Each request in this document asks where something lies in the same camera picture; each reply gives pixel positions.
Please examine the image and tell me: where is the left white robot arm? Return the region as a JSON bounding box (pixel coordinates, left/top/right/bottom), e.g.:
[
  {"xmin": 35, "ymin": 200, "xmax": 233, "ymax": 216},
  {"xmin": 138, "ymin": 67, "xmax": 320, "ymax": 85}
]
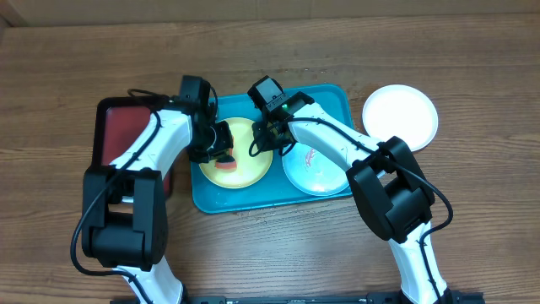
[{"xmin": 70, "ymin": 75, "xmax": 234, "ymax": 303}]

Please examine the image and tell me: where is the yellow-green plastic plate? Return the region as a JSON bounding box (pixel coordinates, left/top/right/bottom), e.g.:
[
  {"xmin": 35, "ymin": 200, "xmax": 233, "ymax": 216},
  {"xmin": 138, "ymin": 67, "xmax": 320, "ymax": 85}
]
[{"xmin": 199, "ymin": 117, "xmax": 273, "ymax": 189}]

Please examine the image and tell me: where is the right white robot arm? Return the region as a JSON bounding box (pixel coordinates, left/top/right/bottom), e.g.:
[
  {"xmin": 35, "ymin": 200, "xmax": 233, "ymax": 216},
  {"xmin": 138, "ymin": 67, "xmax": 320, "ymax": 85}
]
[{"xmin": 248, "ymin": 76, "xmax": 451, "ymax": 303}]

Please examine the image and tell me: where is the red and green sponge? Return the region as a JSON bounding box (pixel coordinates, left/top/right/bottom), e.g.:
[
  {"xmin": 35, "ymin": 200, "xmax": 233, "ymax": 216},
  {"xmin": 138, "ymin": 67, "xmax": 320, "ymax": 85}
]
[{"xmin": 215, "ymin": 155, "xmax": 237, "ymax": 171}]

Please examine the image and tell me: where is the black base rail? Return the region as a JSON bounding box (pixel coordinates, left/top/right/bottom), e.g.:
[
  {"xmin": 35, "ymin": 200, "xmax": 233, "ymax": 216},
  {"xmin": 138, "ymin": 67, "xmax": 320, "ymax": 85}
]
[{"xmin": 109, "ymin": 290, "xmax": 486, "ymax": 304}]

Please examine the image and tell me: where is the black red-lined tray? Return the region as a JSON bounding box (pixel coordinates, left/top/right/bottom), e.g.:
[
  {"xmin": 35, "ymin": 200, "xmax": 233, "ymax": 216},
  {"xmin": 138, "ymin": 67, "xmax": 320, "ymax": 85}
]
[{"xmin": 91, "ymin": 95, "xmax": 175, "ymax": 199}]

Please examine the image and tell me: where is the white plastic plate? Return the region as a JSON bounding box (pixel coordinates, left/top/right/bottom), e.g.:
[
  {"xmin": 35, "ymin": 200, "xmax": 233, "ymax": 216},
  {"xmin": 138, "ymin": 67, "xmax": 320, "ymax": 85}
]
[{"xmin": 362, "ymin": 84, "xmax": 439, "ymax": 151}]

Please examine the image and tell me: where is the light blue plastic plate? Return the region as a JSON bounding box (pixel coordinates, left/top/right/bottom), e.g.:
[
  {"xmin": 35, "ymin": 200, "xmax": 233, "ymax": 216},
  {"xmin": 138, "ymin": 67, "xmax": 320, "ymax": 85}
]
[{"xmin": 282, "ymin": 144, "xmax": 348, "ymax": 196}]

